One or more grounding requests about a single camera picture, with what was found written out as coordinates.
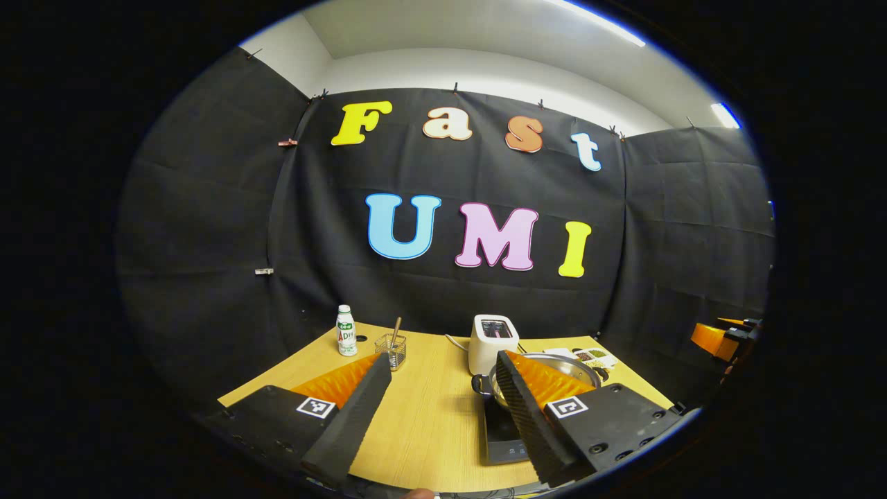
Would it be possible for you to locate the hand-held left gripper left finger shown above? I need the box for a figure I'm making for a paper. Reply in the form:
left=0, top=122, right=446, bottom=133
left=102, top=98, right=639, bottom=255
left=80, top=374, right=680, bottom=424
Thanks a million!
left=201, top=352, right=394, bottom=486

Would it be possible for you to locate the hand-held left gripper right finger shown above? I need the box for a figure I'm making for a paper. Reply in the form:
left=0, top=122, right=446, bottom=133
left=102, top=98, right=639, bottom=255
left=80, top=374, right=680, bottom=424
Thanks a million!
left=494, top=349, right=687, bottom=488

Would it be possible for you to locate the black induction cooktop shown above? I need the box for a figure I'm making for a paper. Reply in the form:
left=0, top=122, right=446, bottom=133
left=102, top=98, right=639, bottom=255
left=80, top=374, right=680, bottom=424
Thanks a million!
left=482, top=395, right=534, bottom=466

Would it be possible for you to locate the steel pot with black handles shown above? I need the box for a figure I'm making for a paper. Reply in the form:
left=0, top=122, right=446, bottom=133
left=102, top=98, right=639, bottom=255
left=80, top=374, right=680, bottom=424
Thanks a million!
left=471, top=352, right=602, bottom=408

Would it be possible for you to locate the white toaster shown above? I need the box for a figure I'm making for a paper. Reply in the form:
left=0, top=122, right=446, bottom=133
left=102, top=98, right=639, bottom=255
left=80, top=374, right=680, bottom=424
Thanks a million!
left=468, top=314, right=520, bottom=376

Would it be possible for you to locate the white bottle with green label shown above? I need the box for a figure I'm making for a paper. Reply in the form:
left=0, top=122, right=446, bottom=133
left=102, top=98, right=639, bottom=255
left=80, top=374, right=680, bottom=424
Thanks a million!
left=336, top=305, right=358, bottom=357

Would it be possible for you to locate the white divided dish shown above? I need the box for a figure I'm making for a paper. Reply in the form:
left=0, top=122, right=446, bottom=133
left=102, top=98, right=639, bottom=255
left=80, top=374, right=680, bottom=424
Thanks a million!
left=574, top=348, right=619, bottom=369

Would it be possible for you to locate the black backdrop cloth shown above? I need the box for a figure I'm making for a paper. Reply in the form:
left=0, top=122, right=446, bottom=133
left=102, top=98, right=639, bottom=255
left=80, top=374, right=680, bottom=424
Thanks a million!
left=116, top=47, right=775, bottom=410

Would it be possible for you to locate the wire mesh basket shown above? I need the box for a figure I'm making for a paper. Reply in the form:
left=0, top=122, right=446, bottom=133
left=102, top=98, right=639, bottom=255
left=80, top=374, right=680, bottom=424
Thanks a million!
left=375, top=333, right=407, bottom=371

